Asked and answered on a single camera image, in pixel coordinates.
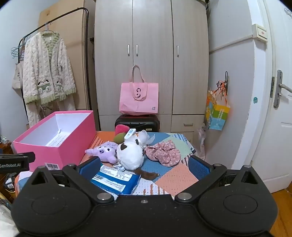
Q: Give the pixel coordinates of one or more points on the pink tote bag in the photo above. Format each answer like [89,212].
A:
[139,98]

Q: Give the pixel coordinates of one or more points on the white plastic bag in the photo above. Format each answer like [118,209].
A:
[202,141]

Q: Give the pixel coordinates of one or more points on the cream green fleece robe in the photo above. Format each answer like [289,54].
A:
[45,68]

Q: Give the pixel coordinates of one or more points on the pink cardboard box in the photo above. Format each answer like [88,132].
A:
[68,145]

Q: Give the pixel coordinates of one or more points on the large cardboard sheet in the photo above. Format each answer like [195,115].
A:
[73,34]

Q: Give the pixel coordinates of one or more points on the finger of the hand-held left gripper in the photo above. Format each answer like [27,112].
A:
[20,157]

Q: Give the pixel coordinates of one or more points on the light wooden wardrobe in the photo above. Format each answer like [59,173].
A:
[150,34]

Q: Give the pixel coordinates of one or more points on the blue white wet wipes pack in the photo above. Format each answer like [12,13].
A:
[116,180]

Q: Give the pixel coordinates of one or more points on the beige canvas tote bag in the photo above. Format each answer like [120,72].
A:
[17,77]

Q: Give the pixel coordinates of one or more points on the pink fluffy plush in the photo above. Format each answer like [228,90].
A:
[121,128]

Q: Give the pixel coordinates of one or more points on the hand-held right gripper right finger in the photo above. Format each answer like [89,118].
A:
[198,169]

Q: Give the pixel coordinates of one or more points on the round plush ball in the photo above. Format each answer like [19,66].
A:
[118,137]

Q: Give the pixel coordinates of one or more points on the pink floral scrunchie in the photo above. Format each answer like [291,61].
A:
[164,153]

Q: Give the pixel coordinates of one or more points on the purple plush toy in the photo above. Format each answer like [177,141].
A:
[105,151]

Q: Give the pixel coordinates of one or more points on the wooden nightstand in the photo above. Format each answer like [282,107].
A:
[6,148]

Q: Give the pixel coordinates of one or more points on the black suitcase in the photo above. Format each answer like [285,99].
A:
[136,123]

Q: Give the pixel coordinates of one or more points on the white wall switch box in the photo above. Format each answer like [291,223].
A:
[259,32]

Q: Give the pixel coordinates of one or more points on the colourful paper gift bag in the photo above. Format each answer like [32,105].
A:
[216,114]

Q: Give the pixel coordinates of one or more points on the black metal clothes rack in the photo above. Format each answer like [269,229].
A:
[86,57]

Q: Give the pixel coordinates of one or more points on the white door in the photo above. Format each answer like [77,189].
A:
[273,34]

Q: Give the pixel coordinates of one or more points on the patchwork bed sheet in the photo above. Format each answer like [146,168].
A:
[178,180]

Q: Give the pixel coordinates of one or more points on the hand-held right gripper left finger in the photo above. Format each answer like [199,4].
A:
[90,168]

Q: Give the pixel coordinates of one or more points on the white brown-patched plush toy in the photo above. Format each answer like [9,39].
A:
[131,156]

